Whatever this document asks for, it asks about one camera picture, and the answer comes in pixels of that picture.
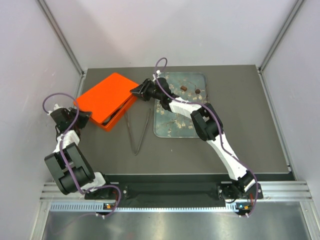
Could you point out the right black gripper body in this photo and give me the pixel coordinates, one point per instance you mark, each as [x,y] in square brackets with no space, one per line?
[151,91]

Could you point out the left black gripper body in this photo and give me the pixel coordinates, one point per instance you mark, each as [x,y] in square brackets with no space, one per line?
[82,119]

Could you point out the orange chocolate box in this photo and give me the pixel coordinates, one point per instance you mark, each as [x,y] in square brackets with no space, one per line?
[112,120]

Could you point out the orange box lid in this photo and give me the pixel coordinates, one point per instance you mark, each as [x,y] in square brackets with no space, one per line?
[106,97]

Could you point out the brown square chocolate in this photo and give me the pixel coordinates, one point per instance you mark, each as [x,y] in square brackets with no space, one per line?
[183,88]

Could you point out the metal tongs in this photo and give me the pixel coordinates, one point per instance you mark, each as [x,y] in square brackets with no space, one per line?
[136,135]

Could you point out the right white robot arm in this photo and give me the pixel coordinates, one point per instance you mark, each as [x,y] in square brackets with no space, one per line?
[208,127]

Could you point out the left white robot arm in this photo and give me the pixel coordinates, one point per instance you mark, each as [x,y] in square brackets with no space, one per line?
[68,166]

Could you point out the floral blue tray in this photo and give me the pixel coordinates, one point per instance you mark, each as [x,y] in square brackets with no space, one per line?
[178,124]

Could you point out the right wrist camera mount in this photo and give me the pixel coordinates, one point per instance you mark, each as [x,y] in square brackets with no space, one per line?
[156,75]

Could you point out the grey cable duct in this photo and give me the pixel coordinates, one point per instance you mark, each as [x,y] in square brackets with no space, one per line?
[102,207]

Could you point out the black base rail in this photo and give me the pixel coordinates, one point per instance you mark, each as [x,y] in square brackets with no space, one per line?
[175,191]

